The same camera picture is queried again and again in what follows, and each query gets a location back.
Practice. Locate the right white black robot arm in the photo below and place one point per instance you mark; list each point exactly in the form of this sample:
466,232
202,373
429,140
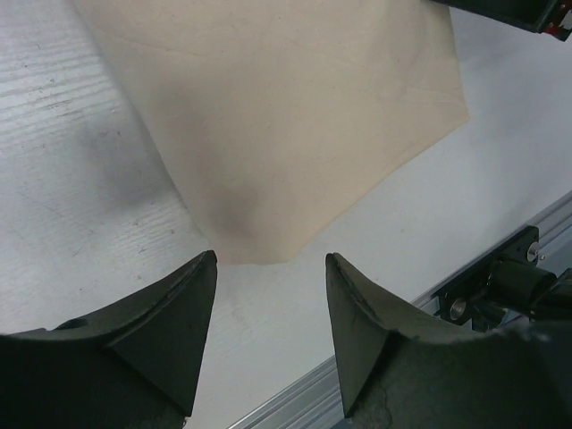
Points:
553,301

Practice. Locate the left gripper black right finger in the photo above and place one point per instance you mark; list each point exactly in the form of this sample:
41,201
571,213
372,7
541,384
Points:
399,367

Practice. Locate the beige cloth wrap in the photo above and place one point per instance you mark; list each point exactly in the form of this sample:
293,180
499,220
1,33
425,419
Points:
274,117

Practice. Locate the aluminium front rail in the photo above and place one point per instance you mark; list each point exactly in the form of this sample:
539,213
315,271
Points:
314,401

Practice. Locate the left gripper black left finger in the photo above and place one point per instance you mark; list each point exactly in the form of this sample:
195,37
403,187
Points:
132,364

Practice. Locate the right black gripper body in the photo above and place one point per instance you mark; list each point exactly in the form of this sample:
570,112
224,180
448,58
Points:
552,17

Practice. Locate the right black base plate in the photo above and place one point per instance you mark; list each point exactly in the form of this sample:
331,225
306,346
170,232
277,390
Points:
504,279

